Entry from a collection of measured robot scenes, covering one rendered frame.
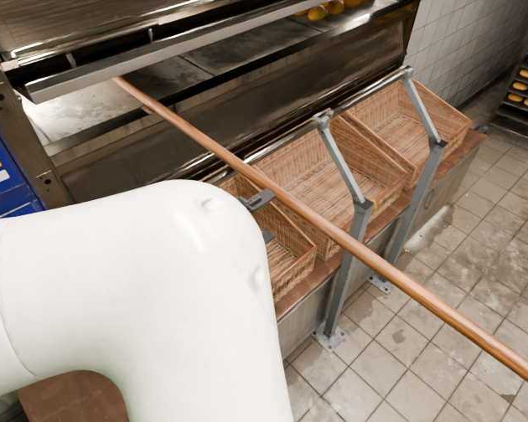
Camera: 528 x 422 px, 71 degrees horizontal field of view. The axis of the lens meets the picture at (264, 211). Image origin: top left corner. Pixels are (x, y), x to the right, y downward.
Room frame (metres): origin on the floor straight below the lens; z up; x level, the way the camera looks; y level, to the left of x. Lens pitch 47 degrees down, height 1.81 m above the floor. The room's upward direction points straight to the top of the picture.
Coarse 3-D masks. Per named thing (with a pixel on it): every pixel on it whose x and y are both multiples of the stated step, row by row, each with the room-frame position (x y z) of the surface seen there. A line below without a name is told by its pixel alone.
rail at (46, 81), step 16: (288, 0) 1.21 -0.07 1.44; (304, 0) 1.26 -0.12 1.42; (240, 16) 1.08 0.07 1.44; (256, 16) 1.12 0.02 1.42; (192, 32) 0.98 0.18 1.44; (208, 32) 1.01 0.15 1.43; (144, 48) 0.88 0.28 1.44; (160, 48) 0.91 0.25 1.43; (80, 64) 0.79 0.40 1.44; (96, 64) 0.80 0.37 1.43; (112, 64) 0.82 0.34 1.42; (32, 80) 0.72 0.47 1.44; (48, 80) 0.73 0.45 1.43; (64, 80) 0.75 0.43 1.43
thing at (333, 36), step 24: (360, 24) 1.74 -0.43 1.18; (288, 48) 1.49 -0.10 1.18; (312, 48) 1.52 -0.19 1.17; (240, 72) 1.29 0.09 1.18; (264, 72) 1.34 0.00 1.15; (168, 96) 1.12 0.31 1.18; (192, 96) 1.12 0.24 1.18; (216, 96) 1.18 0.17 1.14; (120, 120) 0.98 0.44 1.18; (144, 120) 0.99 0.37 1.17; (72, 144) 0.86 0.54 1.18; (96, 144) 0.89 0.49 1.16
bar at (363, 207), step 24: (408, 72) 1.31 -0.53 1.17; (360, 96) 1.13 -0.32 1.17; (312, 120) 0.99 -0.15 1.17; (432, 144) 1.19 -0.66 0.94; (432, 168) 1.15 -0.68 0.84; (360, 192) 0.88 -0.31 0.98; (360, 216) 0.83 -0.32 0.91; (408, 216) 1.16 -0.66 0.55; (360, 240) 0.84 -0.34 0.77; (336, 288) 0.84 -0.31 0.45; (384, 288) 1.12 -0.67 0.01; (336, 312) 0.82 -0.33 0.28; (312, 336) 0.84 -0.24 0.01; (336, 336) 0.84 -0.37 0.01
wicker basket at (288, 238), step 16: (208, 176) 1.09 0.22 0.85; (240, 176) 1.13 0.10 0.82; (240, 192) 1.14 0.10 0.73; (256, 192) 1.06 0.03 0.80; (272, 208) 1.00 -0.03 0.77; (272, 224) 1.00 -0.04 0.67; (288, 224) 0.93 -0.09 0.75; (272, 240) 0.99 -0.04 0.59; (288, 240) 0.94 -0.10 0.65; (304, 240) 0.87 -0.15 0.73; (272, 256) 0.91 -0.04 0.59; (288, 256) 0.90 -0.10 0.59; (304, 256) 0.80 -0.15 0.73; (272, 272) 0.83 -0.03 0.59; (288, 272) 0.74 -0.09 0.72; (304, 272) 0.81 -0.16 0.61; (272, 288) 0.69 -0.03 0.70; (288, 288) 0.75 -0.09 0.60
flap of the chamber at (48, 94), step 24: (264, 0) 1.38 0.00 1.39; (312, 0) 1.28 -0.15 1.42; (192, 24) 1.16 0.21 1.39; (240, 24) 1.08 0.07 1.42; (120, 48) 0.99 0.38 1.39; (168, 48) 0.92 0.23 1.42; (192, 48) 0.96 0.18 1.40; (48, 72) 0.85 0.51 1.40; (96, 72) 0.80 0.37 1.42; (120, 72) 0.83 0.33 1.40; (24, 96) 0.75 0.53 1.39; (48, 96) 0.72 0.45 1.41
